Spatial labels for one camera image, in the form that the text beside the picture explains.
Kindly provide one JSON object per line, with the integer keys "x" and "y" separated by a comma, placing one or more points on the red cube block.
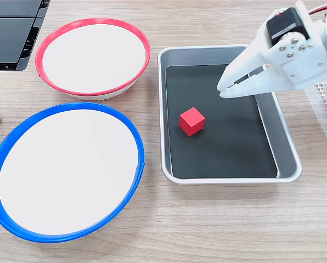
{"x": 192, "y": 122}

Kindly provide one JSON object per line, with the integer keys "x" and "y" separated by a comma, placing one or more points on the silver metal tray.
{"x": 285, "y": 139}

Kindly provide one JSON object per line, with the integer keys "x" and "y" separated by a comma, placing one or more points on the black tray liner mat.
{"x": 229, "y": 149}

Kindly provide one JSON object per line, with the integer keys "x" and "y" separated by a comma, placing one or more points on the red rimmed white dish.
{"x": 92, "y": 57}

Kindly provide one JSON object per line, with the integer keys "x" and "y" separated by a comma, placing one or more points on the blue rimmed white dish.
{"x": 67, "y": 170}

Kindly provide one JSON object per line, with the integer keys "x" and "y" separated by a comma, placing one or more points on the white perforated mat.
{"x": 323, "y": 94}

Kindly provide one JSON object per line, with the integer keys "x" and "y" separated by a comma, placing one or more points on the black flat panel device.
{"x": 7, "y": 33}

